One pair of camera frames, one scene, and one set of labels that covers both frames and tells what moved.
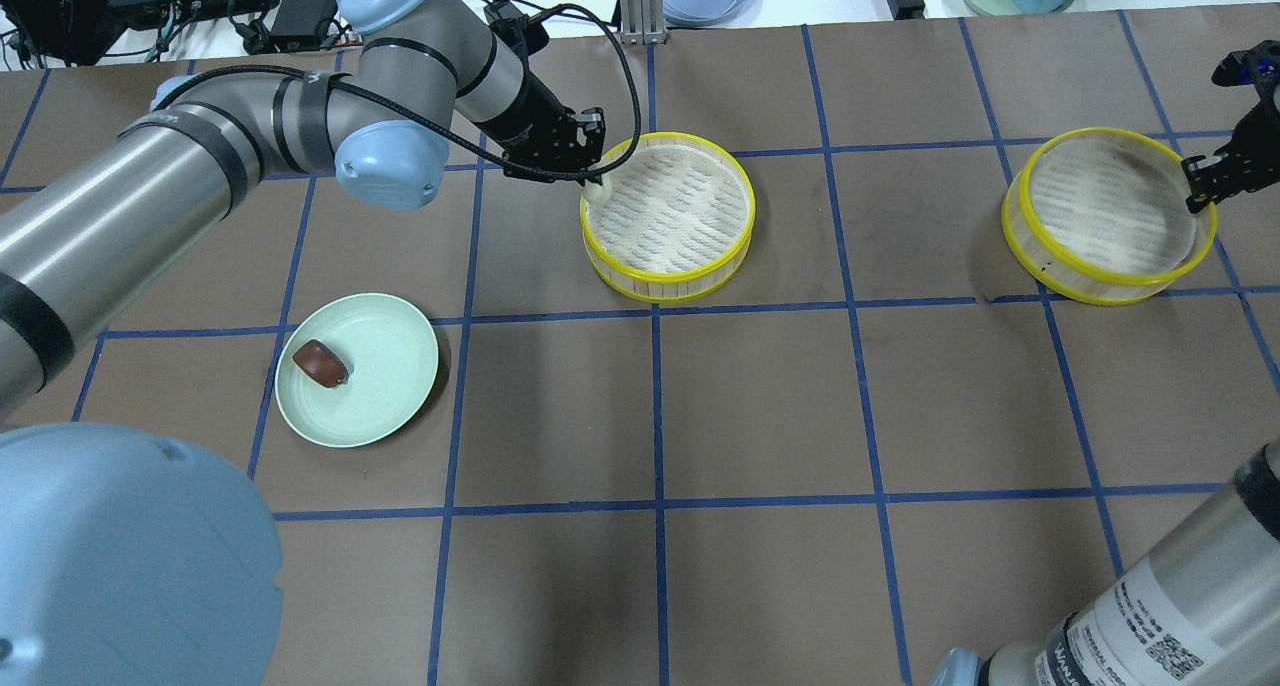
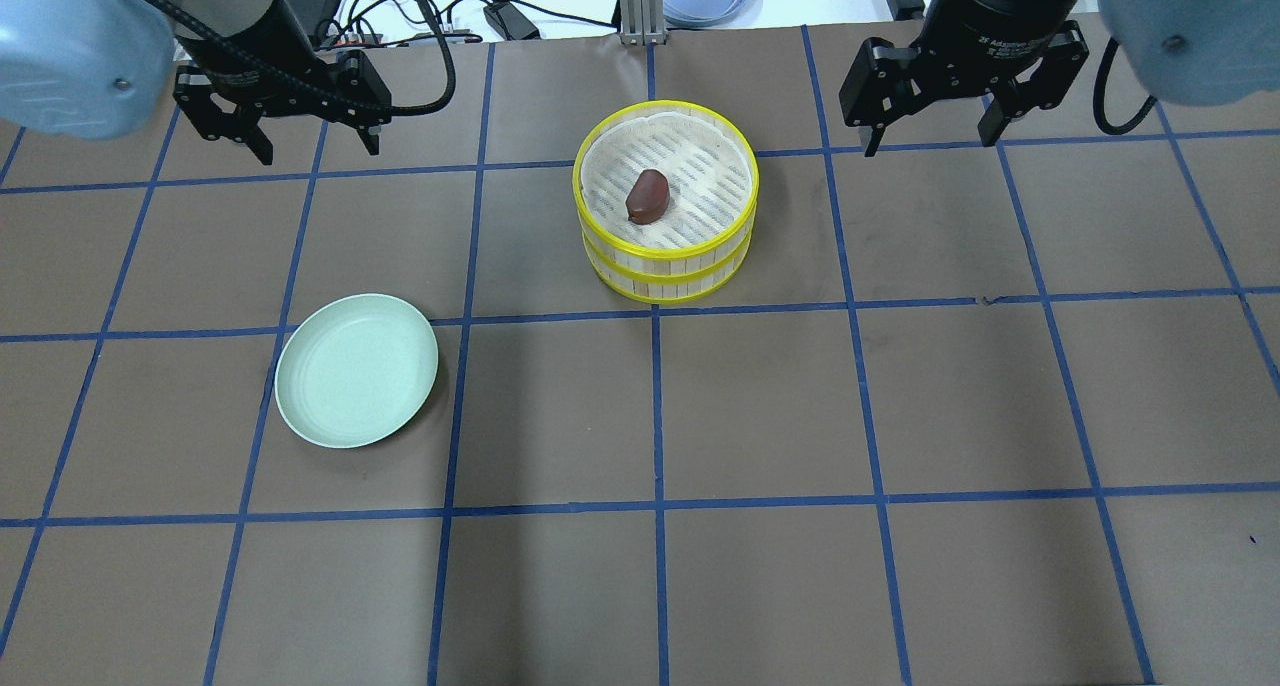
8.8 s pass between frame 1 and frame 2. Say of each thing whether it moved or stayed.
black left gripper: moved
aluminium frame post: stayed
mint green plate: stayed
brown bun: moved
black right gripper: moved
